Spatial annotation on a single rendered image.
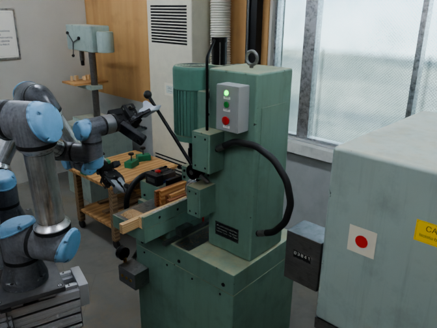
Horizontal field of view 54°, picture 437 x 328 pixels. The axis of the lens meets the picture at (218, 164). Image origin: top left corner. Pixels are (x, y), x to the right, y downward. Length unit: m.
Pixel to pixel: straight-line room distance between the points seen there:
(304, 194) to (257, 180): 1.64
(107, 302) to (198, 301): 1.14
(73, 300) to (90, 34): 2.66
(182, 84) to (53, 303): 0.94
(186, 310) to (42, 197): 0.83
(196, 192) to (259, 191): 0.24
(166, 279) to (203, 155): 0.64
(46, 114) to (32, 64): 3.44
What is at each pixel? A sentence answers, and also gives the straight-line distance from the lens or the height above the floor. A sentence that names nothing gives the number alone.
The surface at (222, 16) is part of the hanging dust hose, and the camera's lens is 3.23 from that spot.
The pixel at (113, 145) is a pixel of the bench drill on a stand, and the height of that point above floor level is 0.51.
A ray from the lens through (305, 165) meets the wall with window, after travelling 3.11.
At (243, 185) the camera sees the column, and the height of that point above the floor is 1.11.
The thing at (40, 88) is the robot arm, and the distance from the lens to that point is 2.06.
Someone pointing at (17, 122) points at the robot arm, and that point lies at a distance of 1.33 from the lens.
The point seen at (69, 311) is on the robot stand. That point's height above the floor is 0.68.
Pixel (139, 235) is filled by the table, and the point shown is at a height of 0.87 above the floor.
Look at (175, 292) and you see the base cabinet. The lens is 1.94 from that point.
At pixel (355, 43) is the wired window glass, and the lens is 2.89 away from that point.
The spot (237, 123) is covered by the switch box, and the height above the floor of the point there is 1.36.
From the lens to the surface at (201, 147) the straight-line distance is 1.56.
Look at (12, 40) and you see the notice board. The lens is 4.65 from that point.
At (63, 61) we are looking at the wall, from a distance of 4.89.
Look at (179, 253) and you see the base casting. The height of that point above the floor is 0.78.
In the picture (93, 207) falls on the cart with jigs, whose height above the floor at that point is 0.18.
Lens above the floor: 1.72
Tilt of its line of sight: 20 degrees down
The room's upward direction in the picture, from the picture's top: 1 degrees clockwise
